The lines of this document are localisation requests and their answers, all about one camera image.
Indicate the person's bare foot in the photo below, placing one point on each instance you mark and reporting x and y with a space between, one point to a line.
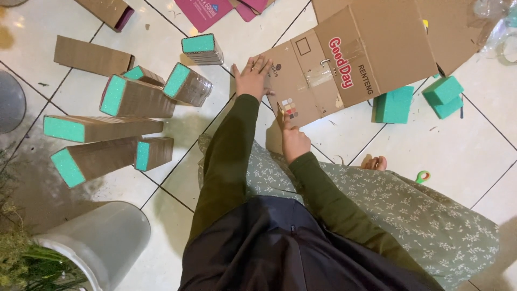
375 163

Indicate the green floral skirt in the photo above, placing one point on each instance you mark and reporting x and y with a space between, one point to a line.
404 218

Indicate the clear plastic bag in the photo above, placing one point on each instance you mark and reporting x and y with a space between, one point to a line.
495 24

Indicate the large bare green foam block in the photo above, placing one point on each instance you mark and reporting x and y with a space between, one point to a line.
394 105

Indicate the person's left hand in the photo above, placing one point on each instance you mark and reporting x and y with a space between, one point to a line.
251 83

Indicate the empty flat cardboard sleeve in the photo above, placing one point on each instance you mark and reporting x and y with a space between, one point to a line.
91 56

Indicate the grey round lid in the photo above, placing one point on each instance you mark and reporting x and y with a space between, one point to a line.
10 101

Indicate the black top garment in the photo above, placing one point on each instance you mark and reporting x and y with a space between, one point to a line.
274 250

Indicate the group of cardboard-wrapped foam blocks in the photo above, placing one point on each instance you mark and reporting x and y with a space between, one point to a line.
133 99

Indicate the small pink carton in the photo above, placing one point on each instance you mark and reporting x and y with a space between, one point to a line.
250 8

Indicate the clear tape roll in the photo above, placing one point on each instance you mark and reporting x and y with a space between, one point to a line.
501 50

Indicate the grey plastic bucket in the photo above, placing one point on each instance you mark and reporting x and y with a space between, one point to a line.
101 238

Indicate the bunch of green plants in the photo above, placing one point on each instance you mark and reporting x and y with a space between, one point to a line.
24 258

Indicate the cardboard box with maroon inside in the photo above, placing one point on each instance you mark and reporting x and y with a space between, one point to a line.
105 12

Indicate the printed cardboard box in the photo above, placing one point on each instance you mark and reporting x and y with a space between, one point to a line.
363 52

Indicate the large pink carton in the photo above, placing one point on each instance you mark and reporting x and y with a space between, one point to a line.
202 12

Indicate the person's right hand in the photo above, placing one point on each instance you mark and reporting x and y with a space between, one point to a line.
295 143

